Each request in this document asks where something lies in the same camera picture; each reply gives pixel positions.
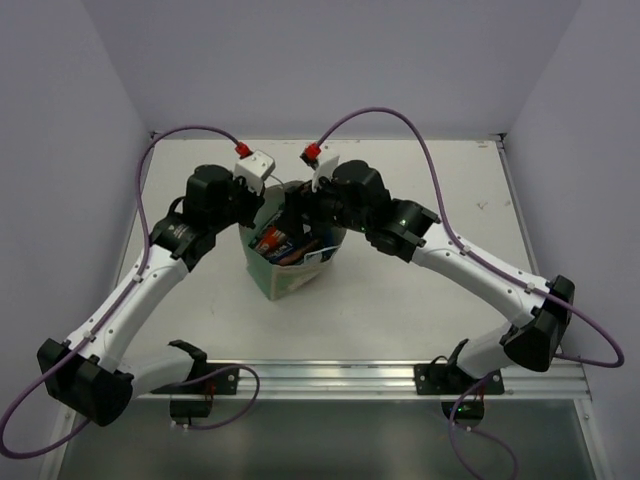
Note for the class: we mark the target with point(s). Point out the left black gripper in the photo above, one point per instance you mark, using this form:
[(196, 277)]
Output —
[(252, 201)]

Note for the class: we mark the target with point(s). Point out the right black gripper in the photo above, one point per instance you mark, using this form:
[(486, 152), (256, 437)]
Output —
[(300, 200)]

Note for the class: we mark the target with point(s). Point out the orange snack packet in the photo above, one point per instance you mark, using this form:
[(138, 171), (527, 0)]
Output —
[(271, 242)]

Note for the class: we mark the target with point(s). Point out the green printed paper bag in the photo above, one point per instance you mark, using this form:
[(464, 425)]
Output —
[(274, 281)]

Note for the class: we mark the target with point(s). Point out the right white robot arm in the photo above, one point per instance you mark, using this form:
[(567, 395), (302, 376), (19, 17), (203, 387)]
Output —
[(535, 308)]

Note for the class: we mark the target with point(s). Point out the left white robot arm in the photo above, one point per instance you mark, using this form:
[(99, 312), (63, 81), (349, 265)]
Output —
[(86, 371)]

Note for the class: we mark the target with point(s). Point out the brown snack bar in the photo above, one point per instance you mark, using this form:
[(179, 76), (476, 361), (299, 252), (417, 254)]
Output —
[(297, 254)]

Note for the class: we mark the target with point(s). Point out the blue snack packet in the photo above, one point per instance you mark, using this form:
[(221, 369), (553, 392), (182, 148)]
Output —
[(328, 246)]

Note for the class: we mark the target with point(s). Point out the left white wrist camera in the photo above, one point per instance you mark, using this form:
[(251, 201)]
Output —
[(255, 170)]

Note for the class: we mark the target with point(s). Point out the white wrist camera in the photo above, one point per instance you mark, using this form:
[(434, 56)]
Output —
[(322, 160), (255, 170)]

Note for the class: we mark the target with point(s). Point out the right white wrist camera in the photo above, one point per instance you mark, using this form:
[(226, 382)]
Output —
[(322, 160)]

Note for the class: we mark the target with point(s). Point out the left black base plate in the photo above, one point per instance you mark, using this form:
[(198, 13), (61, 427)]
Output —
[(220, 377)]

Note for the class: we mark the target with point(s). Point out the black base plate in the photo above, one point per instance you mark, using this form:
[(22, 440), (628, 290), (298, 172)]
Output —
[(441, 380), (220, 377)]

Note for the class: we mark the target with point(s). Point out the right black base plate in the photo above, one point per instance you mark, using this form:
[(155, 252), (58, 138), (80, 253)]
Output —
[(441, 380)]

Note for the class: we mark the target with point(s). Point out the aluminium mounting rail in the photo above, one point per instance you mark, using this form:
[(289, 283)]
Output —
[(364, 380)]

